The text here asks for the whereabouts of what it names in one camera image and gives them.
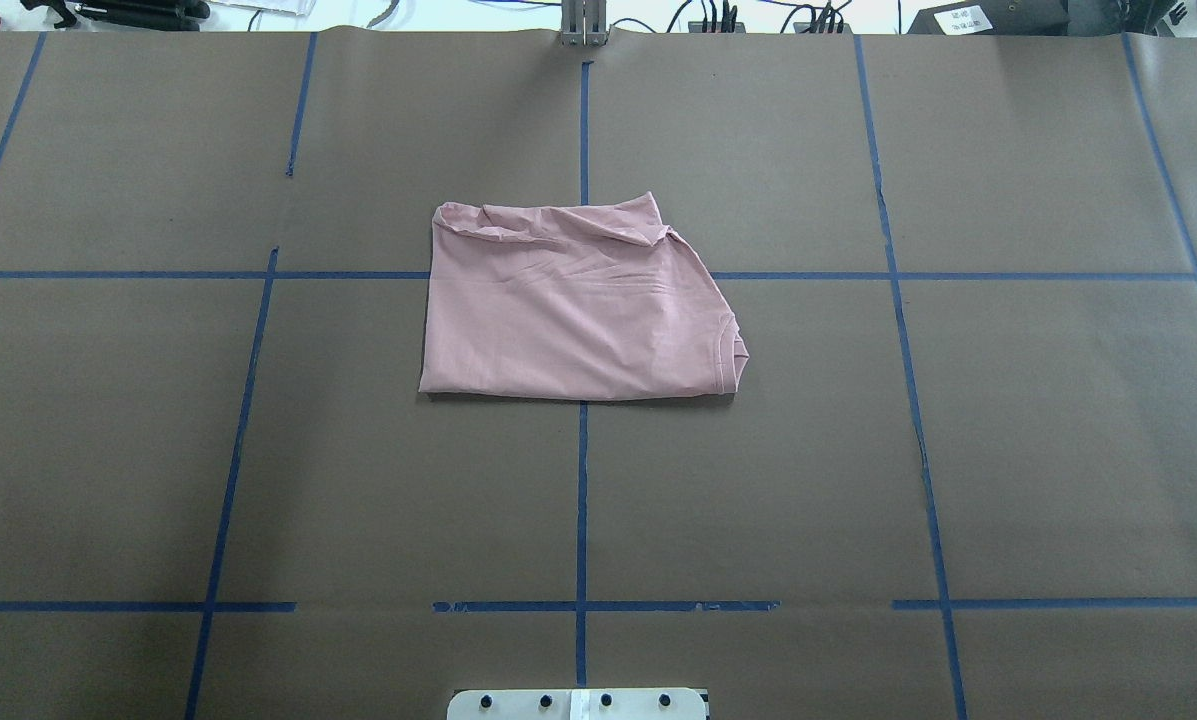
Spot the pink printed t-shirt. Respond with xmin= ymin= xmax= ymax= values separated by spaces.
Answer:
xmin=419 ymin=193 xmax=749 ymax=402

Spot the black box device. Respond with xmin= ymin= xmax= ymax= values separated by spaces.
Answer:
xmin=904 ymin=1 xmax=1070 ymax=36

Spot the black folded tripod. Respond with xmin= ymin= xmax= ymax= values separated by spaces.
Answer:
xmin=18 ymin=1 xmax=211 ymax=32

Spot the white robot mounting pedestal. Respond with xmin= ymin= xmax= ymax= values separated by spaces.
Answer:
xmin=446 ymin=687 xmax=711 ymax=719

